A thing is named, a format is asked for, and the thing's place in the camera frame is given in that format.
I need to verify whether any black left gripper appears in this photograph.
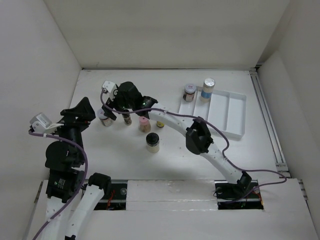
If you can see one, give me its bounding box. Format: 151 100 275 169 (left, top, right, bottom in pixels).
48 96 96 162

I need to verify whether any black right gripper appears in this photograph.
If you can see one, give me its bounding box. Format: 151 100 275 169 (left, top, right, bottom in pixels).
101 88 134 121

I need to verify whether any white lid brown sauce jar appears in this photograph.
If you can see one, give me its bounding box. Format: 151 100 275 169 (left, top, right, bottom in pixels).
183 83 196 102

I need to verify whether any blue label silver lid jar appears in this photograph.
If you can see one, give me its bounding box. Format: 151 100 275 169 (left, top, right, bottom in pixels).
200 77 216 103

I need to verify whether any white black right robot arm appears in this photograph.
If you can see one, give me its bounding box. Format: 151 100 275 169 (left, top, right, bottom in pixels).
101 80 252 199

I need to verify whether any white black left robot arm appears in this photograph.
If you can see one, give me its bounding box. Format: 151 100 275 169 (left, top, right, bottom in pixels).
32 97 112 240

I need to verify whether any black pepper grinder bottle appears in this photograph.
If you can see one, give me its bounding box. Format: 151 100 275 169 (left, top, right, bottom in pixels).
122 114 132 126

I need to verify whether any pink lid spice jar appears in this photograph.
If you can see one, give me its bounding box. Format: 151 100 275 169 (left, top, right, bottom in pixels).
139 116 151 133

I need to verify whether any yellow label bottle cork cap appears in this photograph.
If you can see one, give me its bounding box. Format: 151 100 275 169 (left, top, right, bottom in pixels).
156 121 165 128

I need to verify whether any black lid white powder jar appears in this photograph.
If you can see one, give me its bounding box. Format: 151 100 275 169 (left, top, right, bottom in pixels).
145 132 160 153

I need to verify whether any white divided organizer tray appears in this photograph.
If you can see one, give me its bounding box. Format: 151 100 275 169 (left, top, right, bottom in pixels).
178 86 247 140

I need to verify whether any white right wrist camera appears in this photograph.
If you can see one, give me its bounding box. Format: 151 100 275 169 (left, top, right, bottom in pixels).
101 80 117 98

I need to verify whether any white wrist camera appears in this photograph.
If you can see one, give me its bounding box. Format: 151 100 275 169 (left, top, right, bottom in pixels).
29 112 64 134
101 80 117 98

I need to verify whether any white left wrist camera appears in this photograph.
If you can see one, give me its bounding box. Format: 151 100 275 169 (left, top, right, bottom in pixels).
29 112 64 134

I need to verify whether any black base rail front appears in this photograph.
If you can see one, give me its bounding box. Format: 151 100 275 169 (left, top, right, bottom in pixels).
94 179 264 211

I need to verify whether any aluminium rail right edge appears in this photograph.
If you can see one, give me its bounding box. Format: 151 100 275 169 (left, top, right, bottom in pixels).
249 68 291 178

